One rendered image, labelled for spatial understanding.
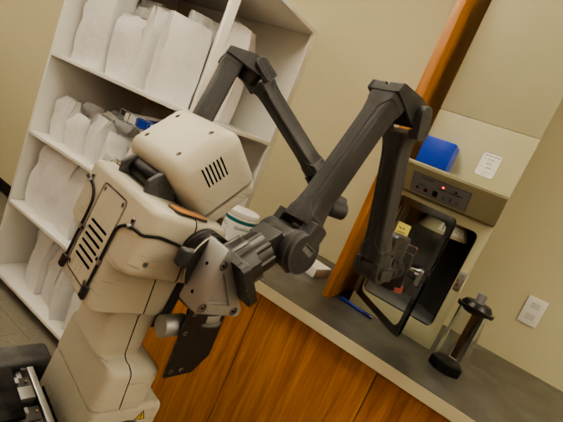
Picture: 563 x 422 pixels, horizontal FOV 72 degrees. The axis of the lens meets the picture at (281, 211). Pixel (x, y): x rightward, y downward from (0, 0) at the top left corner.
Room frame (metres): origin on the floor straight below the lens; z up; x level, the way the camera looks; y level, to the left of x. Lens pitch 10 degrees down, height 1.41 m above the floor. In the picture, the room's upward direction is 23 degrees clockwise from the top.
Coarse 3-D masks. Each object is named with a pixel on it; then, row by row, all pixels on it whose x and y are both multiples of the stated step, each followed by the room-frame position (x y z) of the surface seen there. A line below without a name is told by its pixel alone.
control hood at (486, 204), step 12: (408, 168) 1.34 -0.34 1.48; (420, 168) 1.31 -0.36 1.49; (432, 168) 1.28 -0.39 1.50; (408, 180) 1.37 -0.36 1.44; (444, 180) 1.28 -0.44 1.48; (456, 180) 1.25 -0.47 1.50; (468, 180) 1.24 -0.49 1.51; (468, 192) 1.25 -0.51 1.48; (480, 192) 1.22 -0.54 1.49; (492, 192) 1.20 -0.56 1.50; (444, 204) 1.33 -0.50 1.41; (468, 204) 1.27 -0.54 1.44; (480, 204) 1.25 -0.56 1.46; (492, 204) 1.22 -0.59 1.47; (504, 204) 1.20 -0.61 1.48; (480, 216) 1.27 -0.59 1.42; (492, 216) 1.24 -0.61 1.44
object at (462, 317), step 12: (456, 312) 1.18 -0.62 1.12; (468, 312) 1.14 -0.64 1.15; (480, 312) 1.12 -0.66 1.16; (456, 324) 1.16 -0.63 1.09; (468, 324) 1.14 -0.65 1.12; (480, 324) 1.13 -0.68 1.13; (444, 336) 1.18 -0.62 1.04; (456, 336) 1.14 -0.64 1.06; (468, 336) 1.13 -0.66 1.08; (480, 336) 1.15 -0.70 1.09; (444, 348) 1.15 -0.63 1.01; (456, 348) 1.14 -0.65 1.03; (468, 348) 1.13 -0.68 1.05; (444, 360) 1.14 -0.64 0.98; (456, 360) 1.13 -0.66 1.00
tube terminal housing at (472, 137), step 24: (456, 120) 1.40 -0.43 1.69; (480, 144) 1.35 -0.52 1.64; (504, 144) 1.32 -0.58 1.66; (528, 144) 1.29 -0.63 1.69; (456, 168) 1.36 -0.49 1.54; (504, 168) 1.30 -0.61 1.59; (408, 192) 1.41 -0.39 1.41; (504, 192) 1.29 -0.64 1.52; (456, 216) 1.33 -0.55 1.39; (480, 240) 1.29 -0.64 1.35; (408, 336) 1.32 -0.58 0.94; (432, 336) 1.28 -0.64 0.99
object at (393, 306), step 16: (400, 208) 1.37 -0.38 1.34; (416, 208) 1.30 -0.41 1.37; (432, 208) 1.23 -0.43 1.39; (416, 224) 1.26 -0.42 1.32; (432, 224) 1.20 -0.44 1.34; (448, 224) 1.14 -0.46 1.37; (416, 240) 1.23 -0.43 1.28; (432, 240) 1.17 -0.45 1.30; (416, 256) 1.20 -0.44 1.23; (432, 256) 1.14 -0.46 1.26; (368, 288) 1.34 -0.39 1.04; (384, 288) 1.27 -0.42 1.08; (416, 288) 1.14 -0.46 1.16; (368, 304) 1.31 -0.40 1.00; (384, 304) 1.23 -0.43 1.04; (400, 304) 1.17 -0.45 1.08; (384, 320) 1.20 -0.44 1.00; (400, 320) 1.14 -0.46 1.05
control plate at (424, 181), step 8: (416, 176) 1.33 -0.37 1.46; (424, 176) 1.31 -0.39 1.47; (416, 184) 1.35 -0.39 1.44; (424, 184) 1.33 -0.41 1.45; (432, 184) 1.31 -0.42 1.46; (440, 184) 1.29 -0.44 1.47; (448, 184) 1.28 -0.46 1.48; (416, 192) 1.37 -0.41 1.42; (424, 192) 1.35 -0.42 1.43; (432, 192) 1.33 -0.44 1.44; (440, 192) 1.31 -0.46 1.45; (448, 192) 1.29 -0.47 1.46; (464, 192) 1.25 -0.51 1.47; (440, 200) 1.33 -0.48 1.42; (448, 200) 1.31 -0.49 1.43; (456, 200) 1.29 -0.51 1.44; (464, 200) 1.27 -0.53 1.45; (464, 208) 1.29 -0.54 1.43
